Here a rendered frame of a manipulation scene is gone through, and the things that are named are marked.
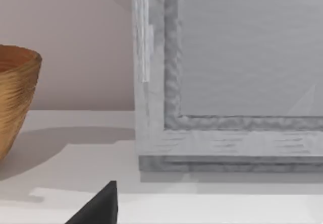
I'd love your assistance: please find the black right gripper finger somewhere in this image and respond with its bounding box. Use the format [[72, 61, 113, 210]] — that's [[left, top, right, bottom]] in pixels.
[[64, 180, 119, 224]]

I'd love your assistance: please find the brown woven basket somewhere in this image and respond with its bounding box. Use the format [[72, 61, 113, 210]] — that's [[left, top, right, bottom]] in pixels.
[[0, 44, 43, 161]]

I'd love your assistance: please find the grey cabinet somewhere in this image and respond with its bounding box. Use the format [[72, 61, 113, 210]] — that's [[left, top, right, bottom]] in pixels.
[[131, 0, 323, 183]]

